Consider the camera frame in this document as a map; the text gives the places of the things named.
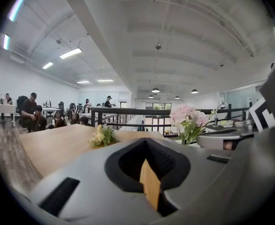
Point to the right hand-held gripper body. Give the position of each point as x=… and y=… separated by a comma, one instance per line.
x=264, y=118

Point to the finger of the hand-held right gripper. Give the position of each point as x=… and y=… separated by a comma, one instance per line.
x=217, y=142

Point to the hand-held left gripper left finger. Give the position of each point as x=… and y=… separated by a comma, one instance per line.
x=93, y=184

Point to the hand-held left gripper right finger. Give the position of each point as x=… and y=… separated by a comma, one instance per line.
x=198, y=172

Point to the pink flowers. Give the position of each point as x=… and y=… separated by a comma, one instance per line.
x=186, y=116

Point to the dark desk with white legs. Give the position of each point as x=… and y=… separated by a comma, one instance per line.
x=222, y=130

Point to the silver desk lamp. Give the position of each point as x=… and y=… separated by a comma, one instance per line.
x=218, y=115

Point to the yellow flower bunch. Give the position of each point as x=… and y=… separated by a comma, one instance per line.
x=103, y=136

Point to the wooden table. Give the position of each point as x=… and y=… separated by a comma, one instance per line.
x=57, y=144

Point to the large glass window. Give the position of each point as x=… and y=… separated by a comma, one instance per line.
x=158, y=106

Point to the black metal railing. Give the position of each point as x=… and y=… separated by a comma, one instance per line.
x=132, y=112

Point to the ceiling strip light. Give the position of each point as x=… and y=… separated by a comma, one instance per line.
x=105, y=80
x=48, y=65
x=70, y=53
x=83, y=82

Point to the black office chair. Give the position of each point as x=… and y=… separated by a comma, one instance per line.
x=21, y=103

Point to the round ceiling sensor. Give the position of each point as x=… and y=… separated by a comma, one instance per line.
x=158, y=46

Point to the small white desk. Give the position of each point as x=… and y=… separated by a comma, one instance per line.
x=3, y=108

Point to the bright wall window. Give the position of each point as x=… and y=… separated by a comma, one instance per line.
x=6, y=41
x=17, y=6

